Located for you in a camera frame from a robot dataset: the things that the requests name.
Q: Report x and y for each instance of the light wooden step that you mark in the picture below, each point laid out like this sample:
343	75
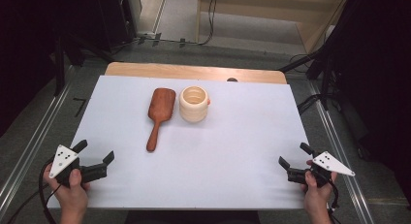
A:
258	10

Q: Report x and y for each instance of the metal floor rail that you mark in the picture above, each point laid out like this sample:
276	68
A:
339	153
35	133

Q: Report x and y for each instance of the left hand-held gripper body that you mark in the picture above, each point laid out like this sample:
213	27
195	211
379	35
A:
64	159

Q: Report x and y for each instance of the person's left hand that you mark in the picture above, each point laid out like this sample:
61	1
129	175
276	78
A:
72	196

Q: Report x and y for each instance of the light wooden table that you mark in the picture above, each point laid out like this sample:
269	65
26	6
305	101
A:
181	71

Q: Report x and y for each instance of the cream ribbed cup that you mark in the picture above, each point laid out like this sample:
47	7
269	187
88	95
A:
193	112

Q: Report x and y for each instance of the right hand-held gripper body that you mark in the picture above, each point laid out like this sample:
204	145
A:
329	164

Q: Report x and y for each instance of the wooden spatula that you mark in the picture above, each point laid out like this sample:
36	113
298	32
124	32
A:
161	107

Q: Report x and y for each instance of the white board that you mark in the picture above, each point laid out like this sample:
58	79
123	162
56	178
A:
226	159

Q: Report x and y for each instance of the person's right hand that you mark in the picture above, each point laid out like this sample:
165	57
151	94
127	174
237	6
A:
316	198

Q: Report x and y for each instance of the black stand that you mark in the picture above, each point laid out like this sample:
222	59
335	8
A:
59	65
324	78

